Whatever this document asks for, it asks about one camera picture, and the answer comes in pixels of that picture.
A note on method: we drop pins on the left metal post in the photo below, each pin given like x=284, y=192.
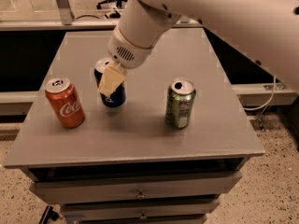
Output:
x=65, y=12

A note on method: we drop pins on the grey drawer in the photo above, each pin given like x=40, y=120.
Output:
x=135, y=188
x=153, y=208

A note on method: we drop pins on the green soda can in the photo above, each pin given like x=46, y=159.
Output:
x=180, y=97

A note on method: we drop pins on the metal floor bracket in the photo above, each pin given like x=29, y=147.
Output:
x=276, y=86

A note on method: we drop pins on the red coca-cola can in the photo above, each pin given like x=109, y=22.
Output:
x=63, y=98

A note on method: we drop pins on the blue pepsi can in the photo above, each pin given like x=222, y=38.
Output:
x=118, y=97

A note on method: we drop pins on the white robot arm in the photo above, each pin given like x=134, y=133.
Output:
x=265, y=31

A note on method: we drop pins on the top grey drawer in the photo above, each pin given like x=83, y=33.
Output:
x=135, y=188

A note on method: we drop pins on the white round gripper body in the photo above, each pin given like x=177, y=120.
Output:
x=127, y=52

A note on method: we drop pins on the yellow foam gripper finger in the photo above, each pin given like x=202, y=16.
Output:
x=114, y=74

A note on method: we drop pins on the grey drawer cabinet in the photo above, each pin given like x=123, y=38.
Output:
x=134, y=139

